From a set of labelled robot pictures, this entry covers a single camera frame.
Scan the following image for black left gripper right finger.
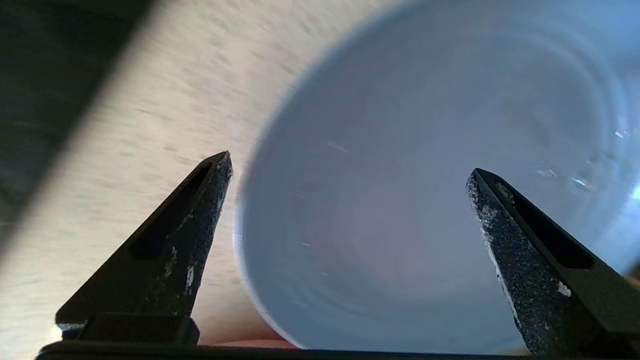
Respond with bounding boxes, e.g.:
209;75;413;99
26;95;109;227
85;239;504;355
466;168;640;357

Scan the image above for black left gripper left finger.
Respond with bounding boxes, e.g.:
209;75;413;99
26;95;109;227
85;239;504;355
55;150;234;343

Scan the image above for blue-grey plate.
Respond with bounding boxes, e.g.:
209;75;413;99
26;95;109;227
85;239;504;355
232;0;640;351

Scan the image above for pink plate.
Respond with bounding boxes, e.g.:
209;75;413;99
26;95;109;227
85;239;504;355
215;339;298;349

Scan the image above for black induction cooktop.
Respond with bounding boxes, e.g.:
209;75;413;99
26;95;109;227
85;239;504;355
0;0;151;246

